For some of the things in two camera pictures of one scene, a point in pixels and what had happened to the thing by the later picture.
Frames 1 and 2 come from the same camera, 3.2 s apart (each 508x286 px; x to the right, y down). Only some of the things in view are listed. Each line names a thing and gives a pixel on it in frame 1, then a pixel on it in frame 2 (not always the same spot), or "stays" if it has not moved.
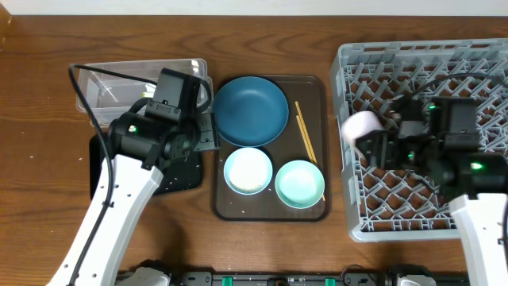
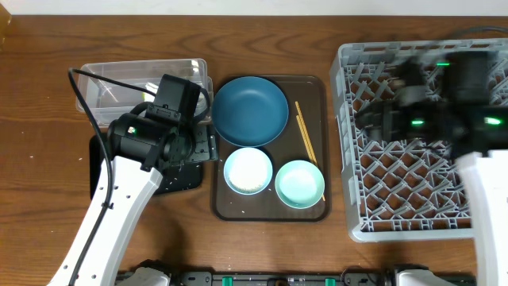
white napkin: x=150 y=92 stays
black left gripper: x=208 y=134 to x=205 y=148
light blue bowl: x=248 y=171 stays
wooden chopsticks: x=302 y=122 stays
